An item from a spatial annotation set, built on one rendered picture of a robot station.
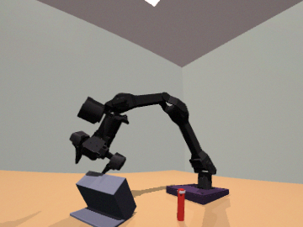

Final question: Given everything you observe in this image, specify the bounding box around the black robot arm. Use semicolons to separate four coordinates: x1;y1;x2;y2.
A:
77;92;216;190

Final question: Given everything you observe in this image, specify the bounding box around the red peg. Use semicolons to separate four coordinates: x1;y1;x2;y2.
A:
177;188;185;221

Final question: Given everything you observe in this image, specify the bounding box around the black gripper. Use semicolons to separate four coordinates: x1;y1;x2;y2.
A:
69;126;126;173

